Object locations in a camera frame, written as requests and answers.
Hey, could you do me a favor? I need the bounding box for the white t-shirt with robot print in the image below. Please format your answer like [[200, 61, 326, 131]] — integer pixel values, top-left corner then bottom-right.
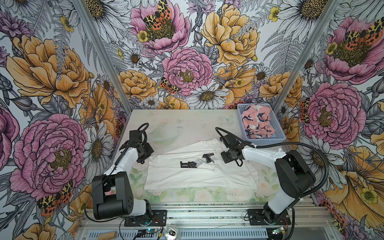
[[144, 139, 259, 192]]

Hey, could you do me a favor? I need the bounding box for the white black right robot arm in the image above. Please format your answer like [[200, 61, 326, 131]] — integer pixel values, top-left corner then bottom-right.
[[220, 137, 316, 224]]

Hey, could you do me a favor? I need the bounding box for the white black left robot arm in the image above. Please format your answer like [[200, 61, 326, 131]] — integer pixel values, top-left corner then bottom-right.
[[91, 143, 154, 225]]

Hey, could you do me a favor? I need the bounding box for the light blue perforated laundry basket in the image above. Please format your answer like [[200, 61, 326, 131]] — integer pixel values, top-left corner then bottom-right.
[[237, 104, 286, 146]]

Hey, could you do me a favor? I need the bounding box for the pink patterned garment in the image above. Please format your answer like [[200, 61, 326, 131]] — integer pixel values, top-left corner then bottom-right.
[[241, 105, 276, 139]]

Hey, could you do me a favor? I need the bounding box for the wooden stick end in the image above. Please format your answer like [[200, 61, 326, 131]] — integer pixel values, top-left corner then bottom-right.
[[98, 231, 118, 240]]

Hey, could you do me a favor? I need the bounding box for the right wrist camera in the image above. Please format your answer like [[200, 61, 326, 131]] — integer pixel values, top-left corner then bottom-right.
[[220, 134, 240, 149]]

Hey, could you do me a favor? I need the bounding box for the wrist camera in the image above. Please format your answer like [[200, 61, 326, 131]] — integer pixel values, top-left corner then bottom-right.
[[220, 134, 240, 149], [129, 130, 147, 148]]

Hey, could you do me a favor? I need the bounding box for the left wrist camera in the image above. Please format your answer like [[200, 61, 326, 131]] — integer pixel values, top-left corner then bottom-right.
[[129, 130, 147, 148]]

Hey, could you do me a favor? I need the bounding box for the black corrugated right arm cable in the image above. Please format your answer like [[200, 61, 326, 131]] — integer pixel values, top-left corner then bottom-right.
[[215, 126, 330, 199]]

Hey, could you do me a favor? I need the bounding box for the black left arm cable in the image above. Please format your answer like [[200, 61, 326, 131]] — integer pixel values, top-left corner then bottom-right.
[[83, 122, 150, 223]]

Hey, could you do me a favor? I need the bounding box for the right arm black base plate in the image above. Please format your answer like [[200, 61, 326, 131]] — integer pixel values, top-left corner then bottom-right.
[[247, 209, 292, 226]]

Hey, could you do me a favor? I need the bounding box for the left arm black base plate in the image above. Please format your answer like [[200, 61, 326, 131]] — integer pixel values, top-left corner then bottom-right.
[[124, 210, 168, 227]]

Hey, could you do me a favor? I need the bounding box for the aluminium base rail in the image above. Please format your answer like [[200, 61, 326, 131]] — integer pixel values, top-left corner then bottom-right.
[[77, 202, 331, 230]]

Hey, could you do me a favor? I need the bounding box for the grey slotted cable duct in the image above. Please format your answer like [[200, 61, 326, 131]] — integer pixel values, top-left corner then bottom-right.
[[80, 228, 268, 240]]

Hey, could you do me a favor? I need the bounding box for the left aluminium corner post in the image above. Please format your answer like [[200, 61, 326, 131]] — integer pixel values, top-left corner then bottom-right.
[[70, 0, 133, 116]]

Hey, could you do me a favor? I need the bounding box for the aluminium corner post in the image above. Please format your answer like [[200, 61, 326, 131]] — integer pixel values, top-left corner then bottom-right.
[[70, 0, 133, 116], [273, 0, 341, 112]]

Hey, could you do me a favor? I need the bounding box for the right aluminium corner post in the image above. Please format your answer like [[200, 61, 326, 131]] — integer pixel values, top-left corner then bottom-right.
[[273, 0, 341, 112]]

